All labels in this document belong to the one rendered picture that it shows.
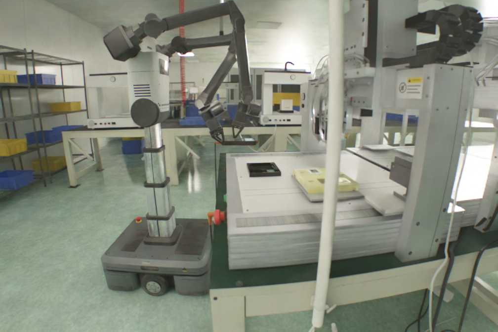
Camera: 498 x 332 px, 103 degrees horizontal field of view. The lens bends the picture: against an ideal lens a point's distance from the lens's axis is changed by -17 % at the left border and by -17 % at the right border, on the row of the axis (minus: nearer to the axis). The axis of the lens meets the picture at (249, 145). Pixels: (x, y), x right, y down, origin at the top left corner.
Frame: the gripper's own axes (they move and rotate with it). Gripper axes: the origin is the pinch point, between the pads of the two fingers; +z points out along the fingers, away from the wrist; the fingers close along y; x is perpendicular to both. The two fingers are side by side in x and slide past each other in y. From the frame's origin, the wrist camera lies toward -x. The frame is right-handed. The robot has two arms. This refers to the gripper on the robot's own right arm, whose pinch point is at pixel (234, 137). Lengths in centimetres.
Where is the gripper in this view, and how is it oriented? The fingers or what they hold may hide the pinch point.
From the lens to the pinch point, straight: 135.0
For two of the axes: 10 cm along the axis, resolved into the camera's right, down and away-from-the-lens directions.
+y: -0.9, -2.1, 9.7
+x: -9.6, -2.4, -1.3
